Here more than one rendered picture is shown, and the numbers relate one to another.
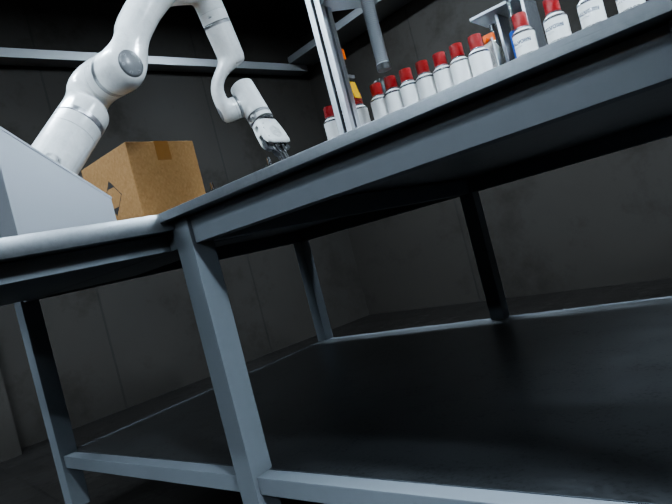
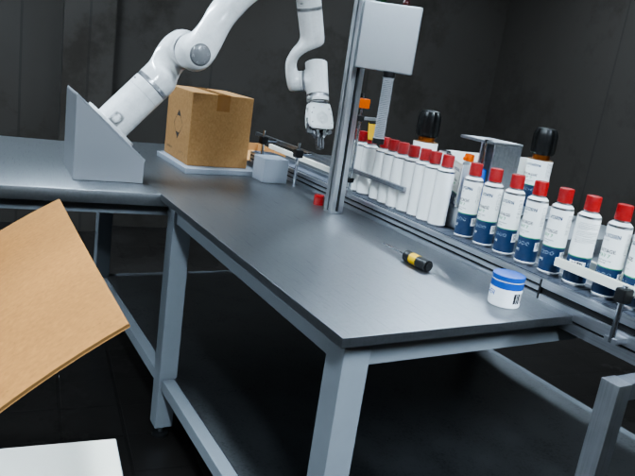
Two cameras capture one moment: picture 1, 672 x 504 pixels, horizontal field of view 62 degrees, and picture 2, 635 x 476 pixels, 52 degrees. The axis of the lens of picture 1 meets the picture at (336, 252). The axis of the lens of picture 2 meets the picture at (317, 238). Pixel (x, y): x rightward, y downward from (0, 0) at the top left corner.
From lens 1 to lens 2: 1.07 m
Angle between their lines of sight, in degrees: 23
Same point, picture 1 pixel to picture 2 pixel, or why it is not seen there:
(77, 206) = (118, 161)
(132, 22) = (219, 12)
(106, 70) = (180, 55)
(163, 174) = (216, 123)
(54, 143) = (124, 105)
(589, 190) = not seen: outside the picture
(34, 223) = (85, 168)
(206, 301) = (169, 263)
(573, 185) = not seen: outside the picture
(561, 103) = (299, 322)
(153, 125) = not seen: outside the picture
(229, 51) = (309, 37)
